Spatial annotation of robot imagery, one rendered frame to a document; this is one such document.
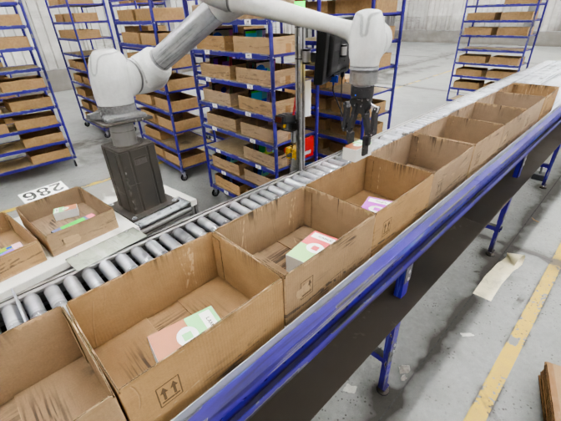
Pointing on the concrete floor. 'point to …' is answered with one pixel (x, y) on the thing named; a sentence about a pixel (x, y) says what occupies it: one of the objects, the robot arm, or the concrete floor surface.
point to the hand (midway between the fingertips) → (357, 144)
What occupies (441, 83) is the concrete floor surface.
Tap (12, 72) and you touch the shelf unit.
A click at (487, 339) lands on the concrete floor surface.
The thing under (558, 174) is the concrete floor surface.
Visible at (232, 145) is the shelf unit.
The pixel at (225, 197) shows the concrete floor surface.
